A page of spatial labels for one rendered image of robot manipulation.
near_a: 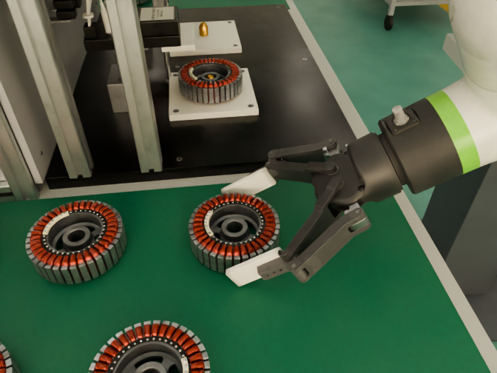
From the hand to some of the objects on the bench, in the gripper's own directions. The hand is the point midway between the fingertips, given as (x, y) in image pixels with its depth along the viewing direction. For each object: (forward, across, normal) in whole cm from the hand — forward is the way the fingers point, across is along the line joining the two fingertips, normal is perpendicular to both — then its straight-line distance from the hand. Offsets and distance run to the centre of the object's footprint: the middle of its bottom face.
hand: (236, 230), depth 55 cm
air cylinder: (+15, -32, -8) cm, 37 cm away
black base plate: (+5, -45, 0) cm, 45 cm away
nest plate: (+3, -57, -2) cm, 57 cm away
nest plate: (+2, -33, -1) cm, 33 cm away
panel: (+25, -44, -14) cm, 52 cm away
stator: (+1, 0, +2) cm, 2 cm away
